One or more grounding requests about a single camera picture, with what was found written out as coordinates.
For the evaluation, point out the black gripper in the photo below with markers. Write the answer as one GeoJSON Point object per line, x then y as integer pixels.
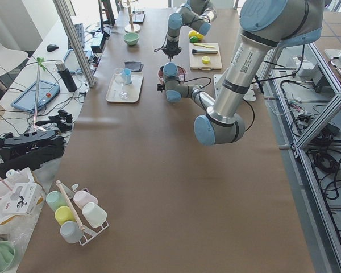
{"type": "Point", "coordinates": [163, 87]}
{"type": "Point", "coordinates": [171, 45]}

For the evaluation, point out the pink bowl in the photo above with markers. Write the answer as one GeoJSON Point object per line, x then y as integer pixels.
{"type": "Point", "coordinates": [182, 73]}

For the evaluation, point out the metal ice scoop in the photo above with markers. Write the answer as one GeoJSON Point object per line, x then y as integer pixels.
{"type": "Point", "coordinates": [161, 73]}

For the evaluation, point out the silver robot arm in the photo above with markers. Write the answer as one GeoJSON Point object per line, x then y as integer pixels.
{"type": "Point", "coordinates": [197, 15]}
{"type": "Point", "coordinates": [264, 25]}

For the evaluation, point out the light blue cup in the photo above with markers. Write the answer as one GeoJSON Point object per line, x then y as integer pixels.
{"type": "Point", "coordinates": [127, 73]}

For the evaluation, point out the pink cup in rack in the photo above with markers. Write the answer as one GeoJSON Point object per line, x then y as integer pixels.
{"type": "Point", "coordinates": [82, 197]}

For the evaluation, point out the white cup in rack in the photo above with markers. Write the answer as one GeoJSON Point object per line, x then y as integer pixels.
{"type": "Point", "coordinates": [94, 214]}

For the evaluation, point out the green cup in rack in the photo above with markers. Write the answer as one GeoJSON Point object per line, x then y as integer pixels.
{"type": "Point", "coordinates": [55, 200]}

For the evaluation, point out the white cup rack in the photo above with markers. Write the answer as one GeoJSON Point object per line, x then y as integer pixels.
{"type": "Point", "coordinates": [90, 233]}

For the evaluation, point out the yellow cup in rack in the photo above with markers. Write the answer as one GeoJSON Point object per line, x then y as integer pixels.
{"type": "Point", "coordinates": [63, 214]}

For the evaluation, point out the grey-blue cup in rack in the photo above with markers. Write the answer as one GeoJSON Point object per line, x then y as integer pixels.
{"type": "Point", "coordinates": [71, 232]}

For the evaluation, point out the beige plastic tray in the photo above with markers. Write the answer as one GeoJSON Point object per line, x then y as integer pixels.
{"type": "Point", "coordinates": [133, 90]}

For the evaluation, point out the yellow plastic knife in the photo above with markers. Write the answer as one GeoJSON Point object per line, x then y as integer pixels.
{"type": "Point", "coordinates": [203, 45]}

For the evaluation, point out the yellow lemon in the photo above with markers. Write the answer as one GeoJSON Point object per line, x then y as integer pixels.
{"type": "Point", "coordinates": [192, 33]}

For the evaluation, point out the wooden cutting board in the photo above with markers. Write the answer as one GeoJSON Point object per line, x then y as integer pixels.
{"type": "Point", "coordinates": [195, 61]}

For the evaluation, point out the dark grey folded cloth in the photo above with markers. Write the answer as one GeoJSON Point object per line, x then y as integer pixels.
{"type": "Point", "coordinates": [134, 66]}

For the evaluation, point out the green lime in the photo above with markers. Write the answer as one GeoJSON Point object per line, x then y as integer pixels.
{"type": "Point", "coordinates": [199, 37]}

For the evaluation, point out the yellow citrus squeezer cap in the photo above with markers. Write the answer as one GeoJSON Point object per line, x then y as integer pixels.
{"type": "Point", "coordinates": [205, 59]}

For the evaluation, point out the mint green bowl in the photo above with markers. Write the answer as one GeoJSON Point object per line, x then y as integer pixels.
{"type": "Point", "coordinates": [131, 38]}

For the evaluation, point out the clear wine glass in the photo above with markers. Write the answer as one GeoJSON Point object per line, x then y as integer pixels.
{"type": "Point", "coordinates": [120, 78]}

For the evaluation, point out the black keyboard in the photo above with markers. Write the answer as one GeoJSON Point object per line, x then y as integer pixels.
{"type": "Point", "coordinates": [80, 33]}

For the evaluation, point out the black thermos bottle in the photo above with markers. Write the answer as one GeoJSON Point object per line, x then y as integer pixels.
{"type": "Point", "coordinates": [66, 76]}

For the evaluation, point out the blue teach pendant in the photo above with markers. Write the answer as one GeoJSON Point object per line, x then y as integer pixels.
{"type": "Point", "coordinates": [47, 92]}

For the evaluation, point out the black computer mouse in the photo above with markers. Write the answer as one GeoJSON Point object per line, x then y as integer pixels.
{"type": "Point", "coordinates": [52, 47]}

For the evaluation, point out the black bag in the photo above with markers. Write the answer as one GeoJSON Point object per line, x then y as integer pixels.
{"type": "Point", "coordinates": [29, 150]}

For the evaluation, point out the white cardboard box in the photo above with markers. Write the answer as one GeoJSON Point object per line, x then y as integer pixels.
{"type": "Point", "coordinates": [23, 199]}

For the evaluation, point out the aluminium frame post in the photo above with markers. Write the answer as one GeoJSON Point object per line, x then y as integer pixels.
{"type": "Point", "coordinates": [65, 17]}

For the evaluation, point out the wooden rack handle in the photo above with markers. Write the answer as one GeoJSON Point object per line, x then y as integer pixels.
{"type": "Point", "coordinates": [69, 204]}

